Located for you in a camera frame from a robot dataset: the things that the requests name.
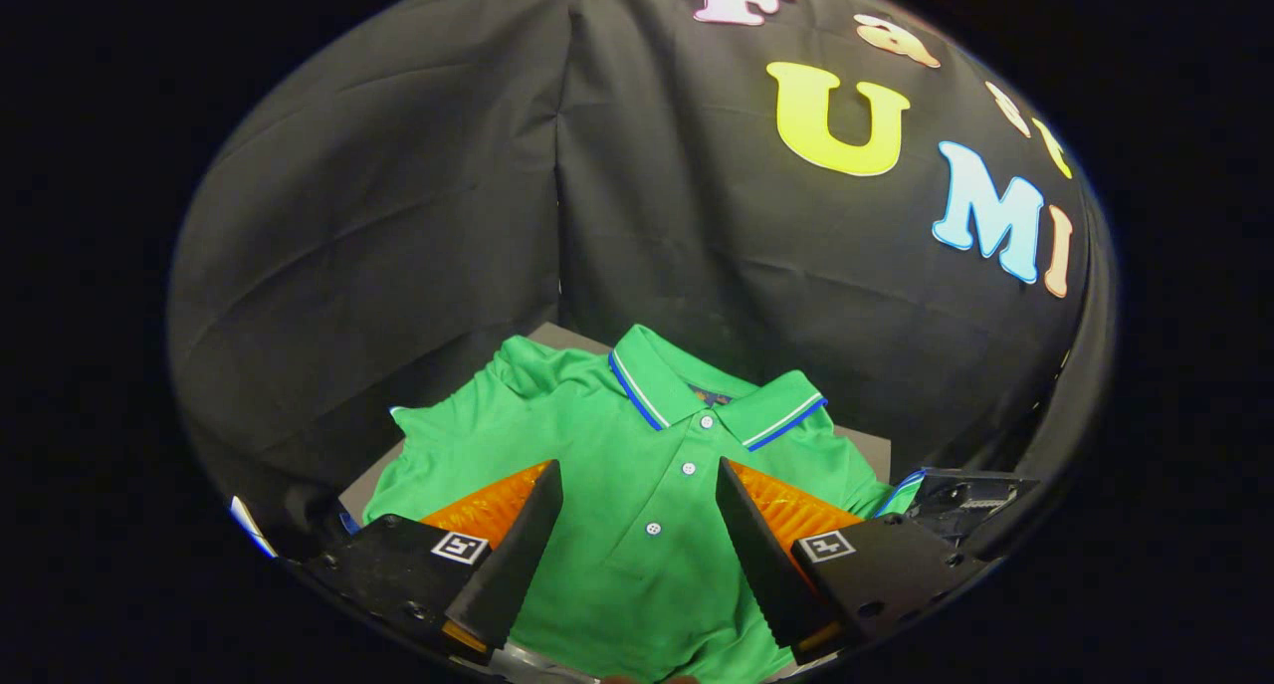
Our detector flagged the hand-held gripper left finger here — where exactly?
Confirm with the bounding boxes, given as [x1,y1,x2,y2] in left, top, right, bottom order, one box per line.
[299,459,564,665]

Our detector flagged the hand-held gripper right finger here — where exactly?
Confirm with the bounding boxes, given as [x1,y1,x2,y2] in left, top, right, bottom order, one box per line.
[715,456,996,665]

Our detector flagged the green polo shirt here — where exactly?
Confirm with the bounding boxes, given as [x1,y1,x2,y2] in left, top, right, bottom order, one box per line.
[360,324,927,684]

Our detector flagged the dark grey cabinet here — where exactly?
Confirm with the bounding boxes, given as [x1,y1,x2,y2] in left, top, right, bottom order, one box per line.
[338,321,893,526]

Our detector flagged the black backdrop cloth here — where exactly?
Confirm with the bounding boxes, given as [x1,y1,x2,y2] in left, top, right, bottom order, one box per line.
[164,0,1121,556]

